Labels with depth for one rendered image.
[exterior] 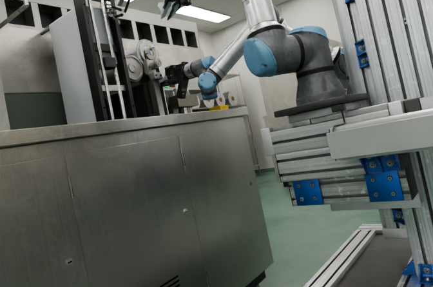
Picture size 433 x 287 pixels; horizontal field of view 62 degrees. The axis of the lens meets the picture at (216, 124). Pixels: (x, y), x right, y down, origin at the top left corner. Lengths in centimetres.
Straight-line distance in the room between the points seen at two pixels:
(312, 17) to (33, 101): 511
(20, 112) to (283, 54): 117
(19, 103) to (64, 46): 31
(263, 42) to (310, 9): 529
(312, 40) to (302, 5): 526
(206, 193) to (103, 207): 50
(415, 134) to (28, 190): 96
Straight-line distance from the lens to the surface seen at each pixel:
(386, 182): 112
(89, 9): 155
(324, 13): 623
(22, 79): 182
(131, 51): 184
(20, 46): 187
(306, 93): 111
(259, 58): 105
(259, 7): 112
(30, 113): 180
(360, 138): 95
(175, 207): 140
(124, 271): 126
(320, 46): 114
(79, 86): 166
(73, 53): 170
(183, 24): 269
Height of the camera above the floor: 77
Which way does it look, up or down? 2 degrees up
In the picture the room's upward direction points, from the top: 12 degrees counter-clockwise
